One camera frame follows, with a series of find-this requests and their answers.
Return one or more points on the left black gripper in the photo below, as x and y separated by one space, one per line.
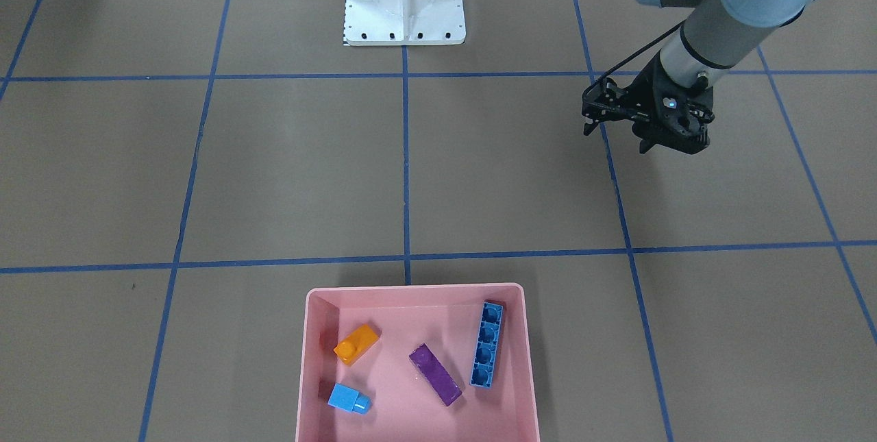
641 94

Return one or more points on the orange toy block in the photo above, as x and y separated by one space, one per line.
351 348

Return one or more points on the pink plastic box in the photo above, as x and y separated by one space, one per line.
404 407

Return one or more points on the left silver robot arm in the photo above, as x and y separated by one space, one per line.
718 34

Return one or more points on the small blue toy block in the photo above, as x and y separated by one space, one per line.
348 399

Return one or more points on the purple toy block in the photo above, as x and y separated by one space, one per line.
435 374

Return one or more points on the long blue toy block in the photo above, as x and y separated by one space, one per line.
487 345

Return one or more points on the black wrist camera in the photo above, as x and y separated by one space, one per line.
602 101

